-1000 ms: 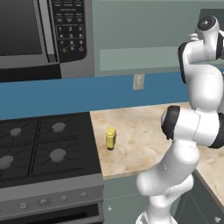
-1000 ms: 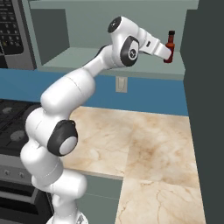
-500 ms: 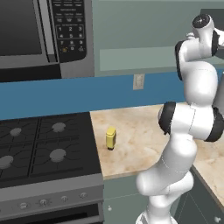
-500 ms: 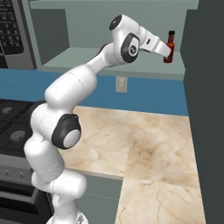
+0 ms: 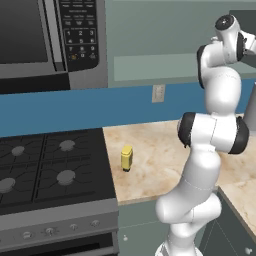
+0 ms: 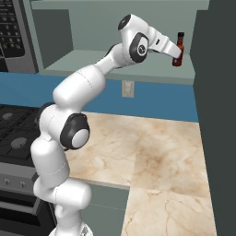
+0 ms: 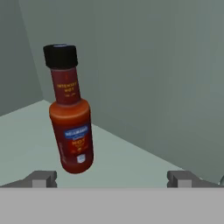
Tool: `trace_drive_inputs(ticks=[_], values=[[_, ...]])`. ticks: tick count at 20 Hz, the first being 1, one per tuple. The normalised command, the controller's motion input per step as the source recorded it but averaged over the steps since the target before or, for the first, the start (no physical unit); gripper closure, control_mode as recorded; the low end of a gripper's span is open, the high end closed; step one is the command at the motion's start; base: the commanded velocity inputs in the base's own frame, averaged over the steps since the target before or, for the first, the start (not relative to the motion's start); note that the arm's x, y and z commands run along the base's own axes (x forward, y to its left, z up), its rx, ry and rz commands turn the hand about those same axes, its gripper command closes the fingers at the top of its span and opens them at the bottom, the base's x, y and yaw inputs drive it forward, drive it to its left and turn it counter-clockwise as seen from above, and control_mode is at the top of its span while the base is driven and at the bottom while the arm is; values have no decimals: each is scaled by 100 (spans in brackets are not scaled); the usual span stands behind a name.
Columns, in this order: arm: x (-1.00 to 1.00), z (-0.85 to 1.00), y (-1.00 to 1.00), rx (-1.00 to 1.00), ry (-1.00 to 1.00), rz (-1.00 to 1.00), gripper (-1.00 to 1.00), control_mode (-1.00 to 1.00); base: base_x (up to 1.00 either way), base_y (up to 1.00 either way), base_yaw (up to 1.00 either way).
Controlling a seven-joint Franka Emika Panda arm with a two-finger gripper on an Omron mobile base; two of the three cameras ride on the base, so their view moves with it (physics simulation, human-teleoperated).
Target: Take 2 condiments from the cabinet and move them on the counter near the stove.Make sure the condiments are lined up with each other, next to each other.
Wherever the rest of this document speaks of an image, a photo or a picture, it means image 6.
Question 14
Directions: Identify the silver microwave oven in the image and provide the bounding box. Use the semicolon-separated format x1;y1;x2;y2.
0;0;40;75

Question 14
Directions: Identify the dark grey tall cabinet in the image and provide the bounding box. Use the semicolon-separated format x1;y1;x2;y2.
190;0;236;236

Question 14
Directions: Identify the black and silver stove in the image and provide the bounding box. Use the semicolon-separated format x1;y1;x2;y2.
0;103;58;236

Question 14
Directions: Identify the red sauce bottle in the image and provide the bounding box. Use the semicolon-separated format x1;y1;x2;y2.
171;31;185;67

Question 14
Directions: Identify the white wall outlet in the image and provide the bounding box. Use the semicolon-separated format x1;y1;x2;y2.
122;79;136;99

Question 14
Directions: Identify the grey-green open wall cabinet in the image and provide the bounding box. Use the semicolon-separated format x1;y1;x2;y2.
23;0;210;86

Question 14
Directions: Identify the grey-green base cabinet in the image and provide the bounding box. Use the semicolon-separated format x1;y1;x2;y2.
78;180;131;236

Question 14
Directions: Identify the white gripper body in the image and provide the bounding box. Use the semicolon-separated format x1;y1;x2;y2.
162;36;183;60

